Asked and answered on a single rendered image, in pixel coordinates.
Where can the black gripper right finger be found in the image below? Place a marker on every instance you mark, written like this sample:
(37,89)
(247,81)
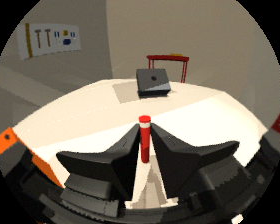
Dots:
(178,161)

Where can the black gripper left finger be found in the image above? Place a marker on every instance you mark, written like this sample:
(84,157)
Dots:
(117,164)

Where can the red peg with white band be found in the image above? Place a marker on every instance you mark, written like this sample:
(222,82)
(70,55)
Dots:
(145,135)

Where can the grey square panel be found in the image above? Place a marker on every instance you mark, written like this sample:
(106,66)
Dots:
(153,82)

